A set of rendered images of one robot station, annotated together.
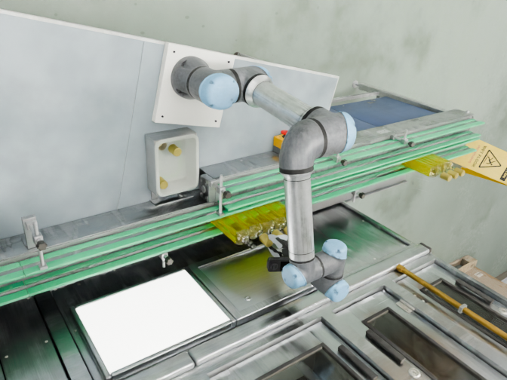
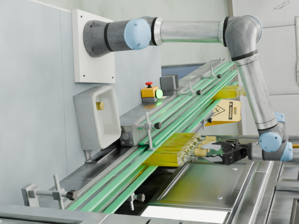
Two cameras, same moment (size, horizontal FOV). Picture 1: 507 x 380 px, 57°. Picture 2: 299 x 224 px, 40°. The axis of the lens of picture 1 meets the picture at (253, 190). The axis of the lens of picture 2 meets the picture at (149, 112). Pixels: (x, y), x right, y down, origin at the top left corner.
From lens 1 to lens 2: 0.96 m
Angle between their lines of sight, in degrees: 30
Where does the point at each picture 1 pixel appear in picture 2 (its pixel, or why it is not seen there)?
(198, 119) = (103, 77)
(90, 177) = (45, 145)
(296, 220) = (261, 92)
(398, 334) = not seen: outside the picture
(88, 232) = not seen: hidden behind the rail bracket
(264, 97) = (174, 29)
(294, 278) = (276, 139)
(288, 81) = not seen: hidden behind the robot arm
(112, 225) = (82, 183)
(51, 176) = (19, 148)
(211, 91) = (137, 32)
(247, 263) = (187, 183)
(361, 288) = (273, 164)
